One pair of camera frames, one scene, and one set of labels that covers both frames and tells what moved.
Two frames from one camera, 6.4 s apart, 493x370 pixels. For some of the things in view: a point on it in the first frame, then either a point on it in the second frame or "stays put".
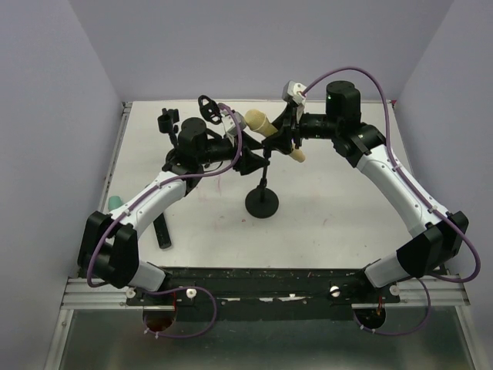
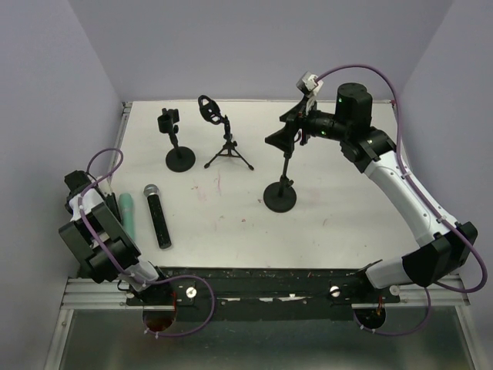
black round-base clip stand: x=166 y=124 stays put
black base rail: x=264 y=293 stays put
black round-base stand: x=262 y=202 to x=280 y=196
